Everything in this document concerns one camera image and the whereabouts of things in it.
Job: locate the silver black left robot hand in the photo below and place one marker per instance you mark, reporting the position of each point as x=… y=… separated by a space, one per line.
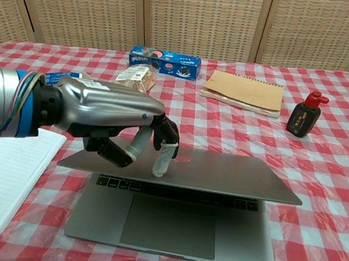
x=107 y=107

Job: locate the silver laptop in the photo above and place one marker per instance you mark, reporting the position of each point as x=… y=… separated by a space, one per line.
x=220 y=173

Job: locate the red white checkered tablecloth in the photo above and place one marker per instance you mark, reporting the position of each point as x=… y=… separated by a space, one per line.
x=321 y=200

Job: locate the clear wrapped bread snack packet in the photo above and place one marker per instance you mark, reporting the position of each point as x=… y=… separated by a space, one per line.
x=136 y=77

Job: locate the open blue pink Oreo box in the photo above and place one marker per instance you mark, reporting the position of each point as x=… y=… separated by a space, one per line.
x=57 y=77

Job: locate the brown cover spiral notebook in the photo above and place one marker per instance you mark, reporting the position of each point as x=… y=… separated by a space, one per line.
x=245 y=91

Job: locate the black ink bottle red cap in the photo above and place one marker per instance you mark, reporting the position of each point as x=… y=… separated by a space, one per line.
x=302 y=120

